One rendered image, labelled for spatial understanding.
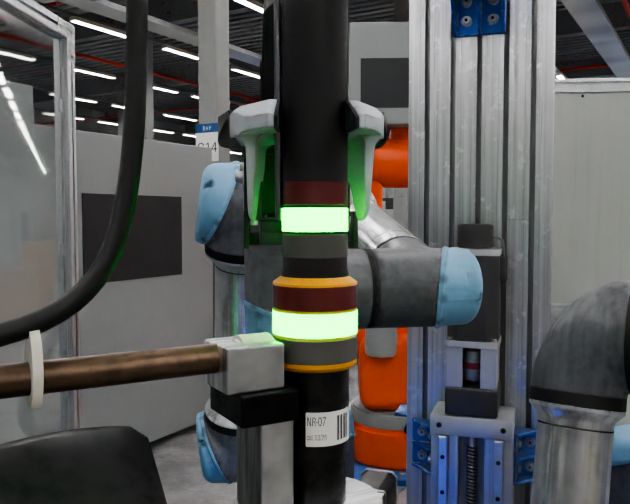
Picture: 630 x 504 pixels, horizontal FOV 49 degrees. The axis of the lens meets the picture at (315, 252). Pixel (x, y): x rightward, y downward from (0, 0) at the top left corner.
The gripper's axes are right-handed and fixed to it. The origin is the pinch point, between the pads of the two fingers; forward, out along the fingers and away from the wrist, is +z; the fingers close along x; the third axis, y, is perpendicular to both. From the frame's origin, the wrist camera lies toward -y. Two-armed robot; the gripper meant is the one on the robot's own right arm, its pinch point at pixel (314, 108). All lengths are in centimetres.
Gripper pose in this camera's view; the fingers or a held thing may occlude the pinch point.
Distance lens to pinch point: 33.8
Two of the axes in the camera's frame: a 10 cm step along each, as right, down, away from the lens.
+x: -10.0, 0.0, -0.9
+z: 0.9, 0.6, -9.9
